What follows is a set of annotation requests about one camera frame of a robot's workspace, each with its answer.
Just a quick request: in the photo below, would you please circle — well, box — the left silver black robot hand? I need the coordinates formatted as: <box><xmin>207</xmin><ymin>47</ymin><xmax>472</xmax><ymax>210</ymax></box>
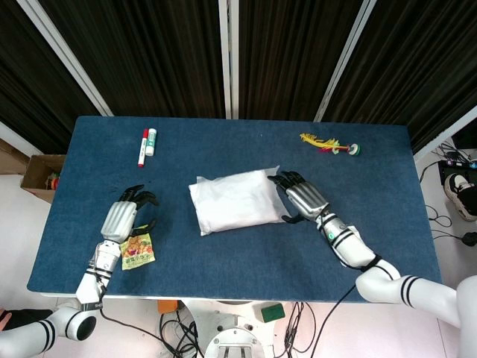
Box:
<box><xmin>100</xmin><ymin>184</ymin><xmax>160</xmax><ymax>243</ymax></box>

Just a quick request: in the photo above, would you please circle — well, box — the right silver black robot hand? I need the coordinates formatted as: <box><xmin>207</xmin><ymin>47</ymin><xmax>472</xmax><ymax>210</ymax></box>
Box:
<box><xmin>267</xmin><ymin>170</ymin><xmax>332</xmax><ymax>224</ymax></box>

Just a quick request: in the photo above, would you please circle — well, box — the translucent plastic bag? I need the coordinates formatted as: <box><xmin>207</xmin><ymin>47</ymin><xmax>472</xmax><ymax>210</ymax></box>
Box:
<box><xmin>188</xmin><ymin>165</ymin><xmax>290</xmax><ymax>236</ymax></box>

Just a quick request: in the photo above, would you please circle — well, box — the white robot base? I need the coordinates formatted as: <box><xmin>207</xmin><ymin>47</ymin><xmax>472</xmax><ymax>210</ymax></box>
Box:
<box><xmin>182</xmin><ymin>298</ymin><xmax>279</xmax><ymax>358</ymax></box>

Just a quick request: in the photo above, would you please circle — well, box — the yellow green snack packet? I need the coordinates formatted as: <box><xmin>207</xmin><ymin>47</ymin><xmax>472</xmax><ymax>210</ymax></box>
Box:
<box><xmin>121</xmin><ymin>231</ymin><xmax>157</xmax><ymax>271</ymax></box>

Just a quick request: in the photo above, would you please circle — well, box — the yellow feather shuttlecock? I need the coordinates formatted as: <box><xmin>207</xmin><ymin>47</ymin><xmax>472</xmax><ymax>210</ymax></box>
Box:
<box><xmin>299</xmin><ymin>132</ymin><xmax>363</xmax><ymax>157</ymax></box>

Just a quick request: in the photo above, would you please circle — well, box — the red capped white marker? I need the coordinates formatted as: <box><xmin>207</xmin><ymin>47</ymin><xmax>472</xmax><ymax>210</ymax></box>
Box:
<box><xmin>137</xmin><ymin>128</ymin><xmax>150</xmax><ymax>169</ymax></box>

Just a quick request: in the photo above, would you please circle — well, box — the white green glue stick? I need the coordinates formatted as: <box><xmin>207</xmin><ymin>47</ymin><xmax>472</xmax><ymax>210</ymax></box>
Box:
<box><xmin>145</xmin><ymin>128</ymin><xmax>158</xmax><ymax>157</ymax></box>

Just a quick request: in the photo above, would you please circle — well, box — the blue table mat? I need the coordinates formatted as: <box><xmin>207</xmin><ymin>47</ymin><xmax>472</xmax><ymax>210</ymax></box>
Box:
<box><xmin>26</xmin><ymin>115</ymin><xmax>443</xmax><ymax>304</ymax></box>

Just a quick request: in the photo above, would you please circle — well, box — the brown cardboard box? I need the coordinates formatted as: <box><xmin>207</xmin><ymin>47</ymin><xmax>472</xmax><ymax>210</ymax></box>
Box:
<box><xmin>20</xmin><ymin>154</ymin><xmax>67</xmax><ymax>204</ymax></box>

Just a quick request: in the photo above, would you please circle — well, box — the green topped white block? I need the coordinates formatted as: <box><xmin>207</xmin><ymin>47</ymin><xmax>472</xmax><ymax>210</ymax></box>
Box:
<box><xmin>260</xmin><ymin>302</ymin><xmax>286</xmax><ymax>324</ymax></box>

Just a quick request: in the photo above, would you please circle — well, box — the black trouser leg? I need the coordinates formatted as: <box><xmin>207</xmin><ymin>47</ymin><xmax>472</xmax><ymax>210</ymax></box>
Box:
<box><xmin>0</xmin><ymin>308</ymin><xmax>54</xmax><ymax>333</ymax></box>

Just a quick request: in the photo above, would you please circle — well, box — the black pleated curtain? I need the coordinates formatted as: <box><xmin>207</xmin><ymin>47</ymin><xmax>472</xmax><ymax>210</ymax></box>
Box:
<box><xmin>322</xmin><ymin>0</ymin><xmax>477</xmax><ymax>153</ymax></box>
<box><xmin>238</xmin><ymin>0</ymin><xmax>364</xmax><ymax>121</ymax></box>
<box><xmin>39</xmin><ymin>0</ymin><xmax>227</xmax><ymax>119</ymax></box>
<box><xmin>0</xmin><ymin>0</ymin><xmax>98</xmax><ymax>154</ymax></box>

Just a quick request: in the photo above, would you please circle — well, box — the black power strip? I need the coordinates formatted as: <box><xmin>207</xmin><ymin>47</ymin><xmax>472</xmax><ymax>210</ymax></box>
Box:
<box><xmin>437</xmin><ymin>158</ymin><xmax>477</xmax><ymax>183</ymax></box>

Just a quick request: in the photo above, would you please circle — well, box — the black white sneaker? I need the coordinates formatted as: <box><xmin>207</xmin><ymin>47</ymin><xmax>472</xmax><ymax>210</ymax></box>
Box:
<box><xmin>443</xmin><ymin>172</ymin><xmax>477</xmax><ymax>222</ymax></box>

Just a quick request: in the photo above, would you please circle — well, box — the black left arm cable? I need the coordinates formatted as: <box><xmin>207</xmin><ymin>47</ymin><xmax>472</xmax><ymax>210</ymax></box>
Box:
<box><xmin>97</xmin><ymin>307</ymin><xmax>191</xmax><ymax>354</ymax></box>

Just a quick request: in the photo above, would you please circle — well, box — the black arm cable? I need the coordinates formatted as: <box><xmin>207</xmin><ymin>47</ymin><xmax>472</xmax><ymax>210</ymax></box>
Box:
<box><xmin>97</xmin><ymin>307</ymin><xmax>191</xmax><ymax>354</ymax></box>
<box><xmin>323</xmin><ymin>283</ymin><xmax>357</xmax><ymax>358</ymax></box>

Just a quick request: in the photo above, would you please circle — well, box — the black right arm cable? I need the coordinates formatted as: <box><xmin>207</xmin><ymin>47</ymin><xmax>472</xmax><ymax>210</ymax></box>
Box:
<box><xmin>323</xmin><ymin>283</ymin><xmax>357</xmax><ymax>358</ymax></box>

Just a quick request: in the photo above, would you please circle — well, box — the white frame post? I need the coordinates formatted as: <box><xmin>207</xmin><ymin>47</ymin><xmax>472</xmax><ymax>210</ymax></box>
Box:
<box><xmin>314</xmin><ymin>0</ymin><xmax>378</xmax><ymax>122</ymax></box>
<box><xmin>16</xmin><ymin>0</ymin><xmax>114</xmax><ymax>117</ymax></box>
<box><xmin>218</xmin><ymin>0</ymin><xmax>240</xmax><ymax>120</ymax></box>
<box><xmin>412</xmin><ymin>107</ymin><xmax>477</xmax><ymax>162</ymax></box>
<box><xmin>0</xmin><ymin>122</ymin><xmax>34</xmax><ymax>158</ymax></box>

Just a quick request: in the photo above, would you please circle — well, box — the black floor cable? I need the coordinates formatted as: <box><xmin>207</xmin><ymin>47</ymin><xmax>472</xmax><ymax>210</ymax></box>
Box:
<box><xmin>424</xmin><ymin>204</ymin><xmax>465</xmax><ymax>239</ymax></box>

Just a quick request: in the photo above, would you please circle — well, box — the black cable bundle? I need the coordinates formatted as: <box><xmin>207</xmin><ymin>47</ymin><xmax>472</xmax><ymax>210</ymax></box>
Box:
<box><xmin>283</xmin><ymin>301</ymin><xmax>318</xmax><ymax>358</ymax></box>

